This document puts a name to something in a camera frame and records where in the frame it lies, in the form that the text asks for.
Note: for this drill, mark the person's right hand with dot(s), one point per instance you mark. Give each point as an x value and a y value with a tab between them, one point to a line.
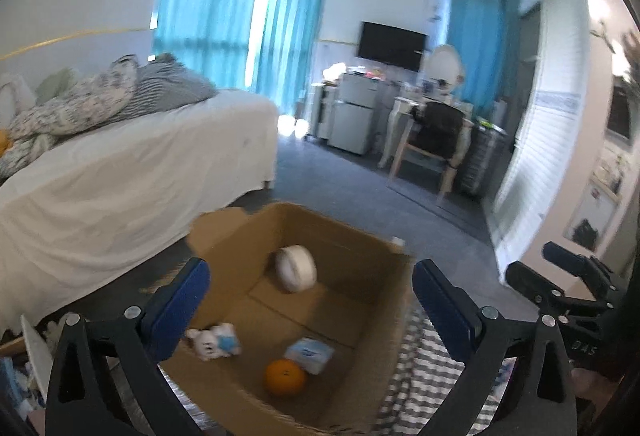
601	399

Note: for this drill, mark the silver mini fridge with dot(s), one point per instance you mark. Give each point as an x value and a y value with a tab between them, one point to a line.
355	111

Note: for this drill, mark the checkered tablecloth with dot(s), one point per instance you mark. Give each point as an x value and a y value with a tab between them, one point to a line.
422	379

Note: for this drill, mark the beige plush slippers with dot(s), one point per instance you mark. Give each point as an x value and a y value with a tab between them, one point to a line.
52	333

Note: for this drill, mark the bed with white sheet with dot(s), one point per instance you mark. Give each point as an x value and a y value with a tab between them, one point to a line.
101	203

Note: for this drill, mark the grey striped pillow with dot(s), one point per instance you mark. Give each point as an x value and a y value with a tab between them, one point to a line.
164	84

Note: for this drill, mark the cardboard box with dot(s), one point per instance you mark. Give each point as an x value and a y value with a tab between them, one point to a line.
358	306

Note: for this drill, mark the orange fruit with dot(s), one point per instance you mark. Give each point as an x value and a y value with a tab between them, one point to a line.
284	378

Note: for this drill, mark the white louvered wardrobe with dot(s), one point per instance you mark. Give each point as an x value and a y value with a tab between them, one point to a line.
547	135

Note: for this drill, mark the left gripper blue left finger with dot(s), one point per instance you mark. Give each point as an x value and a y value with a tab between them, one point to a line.
170	310

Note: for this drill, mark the white plush toy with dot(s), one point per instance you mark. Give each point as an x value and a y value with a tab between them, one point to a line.
219	341

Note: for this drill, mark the black range hood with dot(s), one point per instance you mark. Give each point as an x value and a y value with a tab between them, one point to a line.
619	116

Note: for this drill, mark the dark drawer cabinet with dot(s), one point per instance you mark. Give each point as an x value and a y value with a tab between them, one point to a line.
487	142

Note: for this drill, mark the wooden chair black jacket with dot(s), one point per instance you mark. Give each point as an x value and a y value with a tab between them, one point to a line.
437	131

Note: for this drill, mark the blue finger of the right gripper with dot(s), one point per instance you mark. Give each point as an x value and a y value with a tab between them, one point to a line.
570	258

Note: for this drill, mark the blue tissue pack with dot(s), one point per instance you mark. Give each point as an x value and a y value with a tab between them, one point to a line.
310	354

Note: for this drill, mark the round vanity mirror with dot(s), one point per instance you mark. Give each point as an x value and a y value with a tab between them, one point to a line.
444	70

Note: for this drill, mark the floral quilt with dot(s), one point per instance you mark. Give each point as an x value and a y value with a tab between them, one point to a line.
90	103

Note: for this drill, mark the blue window curtain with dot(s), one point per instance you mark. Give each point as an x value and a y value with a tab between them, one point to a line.
264	46

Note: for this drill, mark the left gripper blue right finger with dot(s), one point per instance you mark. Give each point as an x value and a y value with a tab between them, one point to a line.
451	311

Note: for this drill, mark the white tape roll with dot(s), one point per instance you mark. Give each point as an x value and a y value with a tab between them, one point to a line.
295	268

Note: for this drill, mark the black wall television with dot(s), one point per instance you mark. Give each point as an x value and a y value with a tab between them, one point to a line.
391	46

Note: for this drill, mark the blue wardrobe curtain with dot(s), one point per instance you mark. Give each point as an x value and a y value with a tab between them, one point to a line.
486	34

